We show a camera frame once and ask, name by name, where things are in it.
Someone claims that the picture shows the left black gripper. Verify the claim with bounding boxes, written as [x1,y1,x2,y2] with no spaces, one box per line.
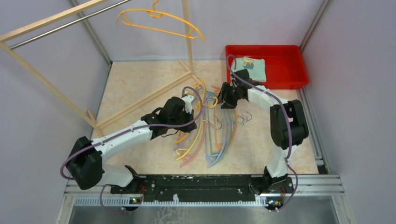
[169,106,197,133]

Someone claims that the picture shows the aluminium frame rail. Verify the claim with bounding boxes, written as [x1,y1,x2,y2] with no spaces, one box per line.
[250,174,345,196]

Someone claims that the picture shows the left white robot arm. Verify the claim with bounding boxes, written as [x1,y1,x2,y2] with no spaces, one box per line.
[64,95,197,193]

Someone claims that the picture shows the white cable duct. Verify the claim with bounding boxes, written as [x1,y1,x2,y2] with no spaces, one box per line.
[74,196,268,207]

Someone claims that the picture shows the green wire hanger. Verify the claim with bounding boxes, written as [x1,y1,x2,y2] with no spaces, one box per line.
[205,95,225,166]

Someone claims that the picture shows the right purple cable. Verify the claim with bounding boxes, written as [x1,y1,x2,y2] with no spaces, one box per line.
[226,54,299,212]

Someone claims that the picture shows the light green folded garment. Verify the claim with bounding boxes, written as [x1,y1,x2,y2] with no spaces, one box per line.
[230,56,267,82]

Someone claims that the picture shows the pink wire hanger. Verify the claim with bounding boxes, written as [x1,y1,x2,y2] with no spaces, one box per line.
[179,120,206,168]

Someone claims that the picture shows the yellow wire hanger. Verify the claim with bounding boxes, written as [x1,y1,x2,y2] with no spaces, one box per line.
[174,118,205,161]

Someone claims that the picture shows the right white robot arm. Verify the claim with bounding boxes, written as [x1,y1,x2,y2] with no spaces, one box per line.
[218,69,309,192]

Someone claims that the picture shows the metal hanging rod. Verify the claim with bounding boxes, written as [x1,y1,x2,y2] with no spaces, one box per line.
[9,0,131,50]

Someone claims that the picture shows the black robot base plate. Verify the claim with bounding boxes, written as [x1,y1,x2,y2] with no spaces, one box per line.
[110,175,294,203]

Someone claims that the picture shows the red plastic bin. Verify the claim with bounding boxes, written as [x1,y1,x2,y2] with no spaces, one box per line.
[225,45,309,90]

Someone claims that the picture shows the blue wire hanger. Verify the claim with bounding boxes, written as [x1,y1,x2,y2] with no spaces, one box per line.
[204,91,243,168]

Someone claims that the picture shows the orange plastic hanger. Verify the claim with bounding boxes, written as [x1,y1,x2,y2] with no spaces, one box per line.
[178,78,218,138]
[115,0,206,42]

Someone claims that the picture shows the wooden clothes rack frame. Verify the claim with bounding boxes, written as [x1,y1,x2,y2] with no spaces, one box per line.
[0,0,205,137]

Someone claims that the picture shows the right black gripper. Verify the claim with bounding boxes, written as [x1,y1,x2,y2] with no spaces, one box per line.
[214,82,241,109]

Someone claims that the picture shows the orange wire hanger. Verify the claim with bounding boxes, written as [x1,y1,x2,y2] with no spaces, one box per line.
[212,85,253,152]

